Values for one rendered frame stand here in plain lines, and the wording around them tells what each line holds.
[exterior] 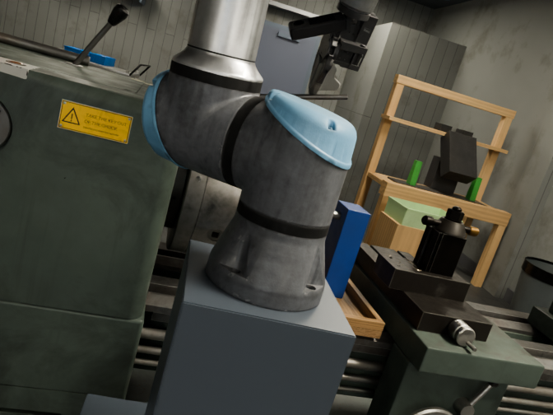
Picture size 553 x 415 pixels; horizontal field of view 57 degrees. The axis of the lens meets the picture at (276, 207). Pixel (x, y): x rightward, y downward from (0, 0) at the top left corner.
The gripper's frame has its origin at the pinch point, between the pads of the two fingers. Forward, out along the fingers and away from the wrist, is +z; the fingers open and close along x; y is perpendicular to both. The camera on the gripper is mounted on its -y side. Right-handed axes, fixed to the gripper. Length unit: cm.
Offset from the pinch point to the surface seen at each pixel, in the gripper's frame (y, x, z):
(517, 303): 251, 126, 170
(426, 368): 31, -47, 31
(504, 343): 54, -39, 30
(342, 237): 16.1, -16.7, 26.1
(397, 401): 30, -48, 43
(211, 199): -18.3, -25.0, 16.5
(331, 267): 15.6, -19.8, 33.3
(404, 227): 180, 194, 174
